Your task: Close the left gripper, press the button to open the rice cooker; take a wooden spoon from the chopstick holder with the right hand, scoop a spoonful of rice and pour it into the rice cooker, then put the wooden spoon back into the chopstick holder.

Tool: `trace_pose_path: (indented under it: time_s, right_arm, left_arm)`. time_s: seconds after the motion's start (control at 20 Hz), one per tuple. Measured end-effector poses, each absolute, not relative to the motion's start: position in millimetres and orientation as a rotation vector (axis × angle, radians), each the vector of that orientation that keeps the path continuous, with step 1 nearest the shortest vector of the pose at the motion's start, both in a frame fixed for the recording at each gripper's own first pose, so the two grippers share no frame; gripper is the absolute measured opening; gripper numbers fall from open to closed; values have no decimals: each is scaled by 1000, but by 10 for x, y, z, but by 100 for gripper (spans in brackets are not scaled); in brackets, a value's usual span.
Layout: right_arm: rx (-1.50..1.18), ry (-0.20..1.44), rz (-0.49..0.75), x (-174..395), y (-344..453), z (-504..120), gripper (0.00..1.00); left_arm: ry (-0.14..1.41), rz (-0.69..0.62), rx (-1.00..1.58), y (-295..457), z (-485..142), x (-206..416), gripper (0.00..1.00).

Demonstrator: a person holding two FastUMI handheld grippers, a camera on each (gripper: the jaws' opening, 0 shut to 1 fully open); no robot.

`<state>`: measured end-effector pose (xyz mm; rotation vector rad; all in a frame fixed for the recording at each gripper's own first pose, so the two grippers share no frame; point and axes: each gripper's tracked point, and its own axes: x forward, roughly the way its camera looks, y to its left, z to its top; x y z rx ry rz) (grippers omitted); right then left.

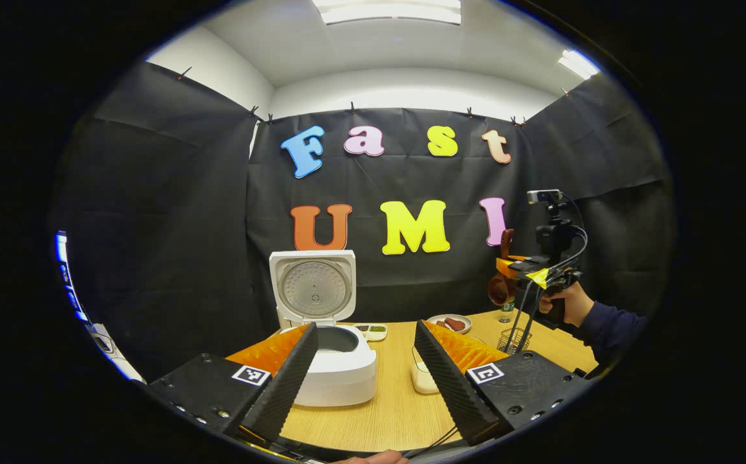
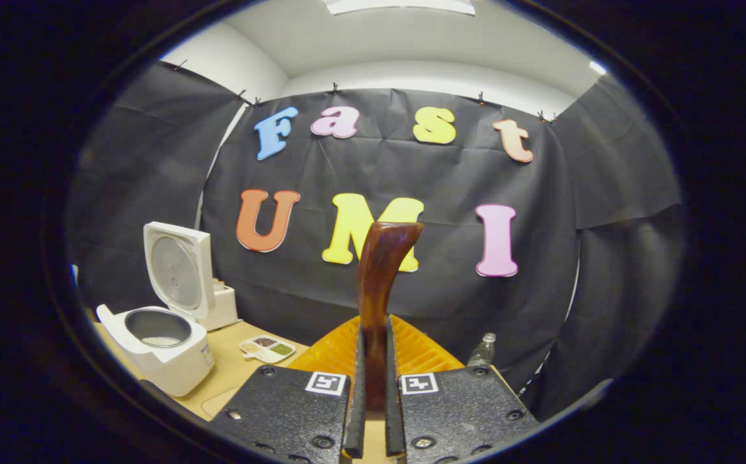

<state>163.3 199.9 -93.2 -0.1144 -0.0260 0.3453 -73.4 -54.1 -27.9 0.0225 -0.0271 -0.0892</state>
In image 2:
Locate white toaster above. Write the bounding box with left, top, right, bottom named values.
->
left=202, top=278, right=240, bottom=331

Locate white rice cooker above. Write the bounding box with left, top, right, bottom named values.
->
left=96, top=222, right=216, bottom=397

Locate long ceiling light panel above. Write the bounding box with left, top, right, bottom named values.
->
left=321, top=0, right=477, bottom=16

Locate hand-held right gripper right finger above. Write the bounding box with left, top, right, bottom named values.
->
left=384, top=314, right=539, bottom=464

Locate divided seasoning tray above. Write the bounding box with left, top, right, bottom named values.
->
left=239, top=335, right=296, bottom=363

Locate brown wooden spoon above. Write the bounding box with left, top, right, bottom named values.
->
left=357, top=222, right=425, bottom=413

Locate clear water bottle green label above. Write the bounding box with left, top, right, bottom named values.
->
left=466, top=333, right=497, bottom=369

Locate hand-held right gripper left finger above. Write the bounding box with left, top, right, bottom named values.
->
left=209, top=316, right=367, bottom=464

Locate black backdrop cloth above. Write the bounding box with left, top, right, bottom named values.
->
left=67, top=61, right=686, bottom=423

